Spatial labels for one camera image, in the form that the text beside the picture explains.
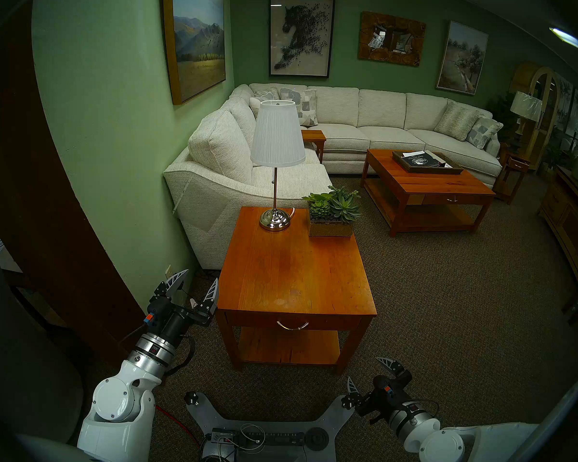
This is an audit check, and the orange wooden coffee table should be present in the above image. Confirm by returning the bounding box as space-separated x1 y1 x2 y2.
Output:
360 149 497 238

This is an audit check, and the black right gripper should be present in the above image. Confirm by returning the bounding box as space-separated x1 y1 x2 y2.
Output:
342 358 413 425

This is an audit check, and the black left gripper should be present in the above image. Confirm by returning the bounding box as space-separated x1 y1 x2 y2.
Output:
144 269 219 344

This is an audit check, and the dark brown wooden door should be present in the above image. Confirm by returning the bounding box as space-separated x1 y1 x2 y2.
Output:
0 0 145 365

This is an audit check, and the dark wooden tray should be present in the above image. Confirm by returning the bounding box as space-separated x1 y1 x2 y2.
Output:
392 151 464 174

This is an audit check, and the cream sectional sofa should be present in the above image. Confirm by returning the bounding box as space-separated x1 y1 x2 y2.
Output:
164 83 504 270

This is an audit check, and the grey patch patterned pillow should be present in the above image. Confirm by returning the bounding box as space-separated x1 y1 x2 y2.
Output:
280 88 318 128
466 115 504 150

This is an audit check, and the black book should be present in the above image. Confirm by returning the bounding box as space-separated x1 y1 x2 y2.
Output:
402 152 446 168

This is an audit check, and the mountain landscape painting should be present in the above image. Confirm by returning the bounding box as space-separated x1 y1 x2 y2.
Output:
163 0 227 105

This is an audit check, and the brown wooden sideboard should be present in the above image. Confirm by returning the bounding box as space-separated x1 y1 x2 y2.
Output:
539 167 578 286

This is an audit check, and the wooden drawer with metal handle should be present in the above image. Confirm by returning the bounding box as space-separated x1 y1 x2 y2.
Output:
228 311 363 333

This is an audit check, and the red cable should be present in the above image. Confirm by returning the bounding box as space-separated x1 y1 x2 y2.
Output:
155 405 200 445

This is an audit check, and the black framed horse artwork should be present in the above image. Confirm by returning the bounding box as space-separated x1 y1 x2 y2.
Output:
269 0 336 78

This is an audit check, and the orange wooden end table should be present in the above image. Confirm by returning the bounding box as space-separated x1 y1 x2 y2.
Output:
216 206 378 375

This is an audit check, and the lamp with wrapped white shade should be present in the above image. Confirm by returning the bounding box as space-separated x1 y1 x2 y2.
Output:
511 91 543 139

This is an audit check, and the ceiling light panel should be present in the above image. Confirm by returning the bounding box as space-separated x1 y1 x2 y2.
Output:
549 27 578 51

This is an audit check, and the black power strip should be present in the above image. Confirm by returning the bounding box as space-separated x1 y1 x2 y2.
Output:
212 428 306 447

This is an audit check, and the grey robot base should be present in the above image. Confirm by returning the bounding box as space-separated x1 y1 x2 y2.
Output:
184 391 356 462

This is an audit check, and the small wooden side table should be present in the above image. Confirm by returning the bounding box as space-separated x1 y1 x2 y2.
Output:
301 129 327 164

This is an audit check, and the tree landscape painting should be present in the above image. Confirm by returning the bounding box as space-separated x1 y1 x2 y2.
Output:
435 20 489 96

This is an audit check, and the succulent plant in wooden box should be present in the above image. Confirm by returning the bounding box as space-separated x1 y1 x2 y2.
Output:
302 187 362 238

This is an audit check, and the grey upholstered chair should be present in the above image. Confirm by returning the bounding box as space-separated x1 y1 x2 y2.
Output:
0 240 85 447

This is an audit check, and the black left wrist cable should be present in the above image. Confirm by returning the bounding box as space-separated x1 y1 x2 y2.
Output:
166 335 196 376

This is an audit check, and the rustic wooden framed mirror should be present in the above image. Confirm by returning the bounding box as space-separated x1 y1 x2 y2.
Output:
358 11 427 67

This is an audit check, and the dark wooden side table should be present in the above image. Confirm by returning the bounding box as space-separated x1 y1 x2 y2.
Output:
492 148 531 205

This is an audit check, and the arched light wooden cabinet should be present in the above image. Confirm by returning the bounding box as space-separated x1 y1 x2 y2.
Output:
510 63 562 170

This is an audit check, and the table lamp white pleated shade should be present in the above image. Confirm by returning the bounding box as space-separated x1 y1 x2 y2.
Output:
250 100 306 232

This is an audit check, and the beige striped pillow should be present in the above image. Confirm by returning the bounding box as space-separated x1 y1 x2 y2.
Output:
434 100 481 141

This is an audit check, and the dark green floor plant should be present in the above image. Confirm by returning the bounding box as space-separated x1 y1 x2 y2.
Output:
486 93 518 129

